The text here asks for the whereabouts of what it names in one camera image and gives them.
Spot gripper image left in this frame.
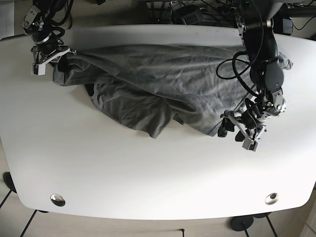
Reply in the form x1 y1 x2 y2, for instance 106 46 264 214
31 44 77 73

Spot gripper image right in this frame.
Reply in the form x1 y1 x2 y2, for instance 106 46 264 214
217 109 268 142

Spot dark grey T-shirt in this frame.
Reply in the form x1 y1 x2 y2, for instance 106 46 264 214
52 43 294 139

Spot right silver table grommet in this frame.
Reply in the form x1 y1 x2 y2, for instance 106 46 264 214
265 193 279 205

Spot silver table grommet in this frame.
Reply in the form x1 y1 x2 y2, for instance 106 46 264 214
265 193 279 205
50 194 66 207

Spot round black stand base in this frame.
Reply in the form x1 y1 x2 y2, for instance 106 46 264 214
229 215 254 232

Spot black power box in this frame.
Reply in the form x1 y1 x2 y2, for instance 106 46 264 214
175 5 203 25

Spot left silver table grommet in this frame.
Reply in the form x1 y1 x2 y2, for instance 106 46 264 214
50 194 66 207

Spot grey wrist camera image right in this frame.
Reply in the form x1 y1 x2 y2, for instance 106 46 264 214
242 138 258 152

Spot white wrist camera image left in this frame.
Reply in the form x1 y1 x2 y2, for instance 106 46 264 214
31 63 46 76

